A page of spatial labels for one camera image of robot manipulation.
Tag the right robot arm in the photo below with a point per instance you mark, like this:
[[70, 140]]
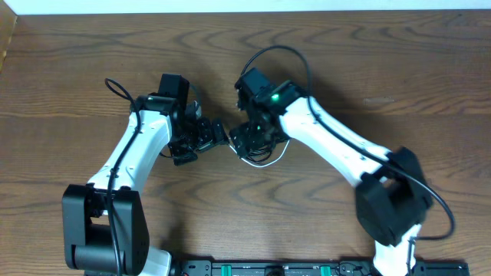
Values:
[[391, 196]]

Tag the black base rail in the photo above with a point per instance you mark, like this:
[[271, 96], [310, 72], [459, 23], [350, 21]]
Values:
[[341, 268]]

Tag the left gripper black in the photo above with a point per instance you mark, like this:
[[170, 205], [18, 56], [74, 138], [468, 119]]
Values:
[[207, 138]]

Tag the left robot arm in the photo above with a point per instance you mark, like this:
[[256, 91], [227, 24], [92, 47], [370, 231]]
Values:
[[105, 229]]

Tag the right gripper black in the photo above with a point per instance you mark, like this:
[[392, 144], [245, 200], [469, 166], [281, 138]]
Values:
[[245, 129]]

